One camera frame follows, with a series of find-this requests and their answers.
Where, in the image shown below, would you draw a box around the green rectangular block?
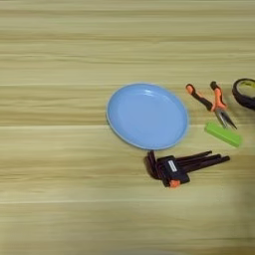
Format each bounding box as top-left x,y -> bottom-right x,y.
203,121 -> 243,148

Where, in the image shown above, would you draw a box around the black tape roll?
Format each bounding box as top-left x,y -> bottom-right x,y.
231,78 -> 255,112

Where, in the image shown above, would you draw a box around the orange black needle-nose pliers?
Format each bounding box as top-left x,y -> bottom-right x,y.
184,81 -> 238,130

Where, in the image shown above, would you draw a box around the light blue round plate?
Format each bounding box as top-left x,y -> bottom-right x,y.
106,83 -> 189,151

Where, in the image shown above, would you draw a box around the black hex key set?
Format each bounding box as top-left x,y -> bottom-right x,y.
143,149 -> 231,189

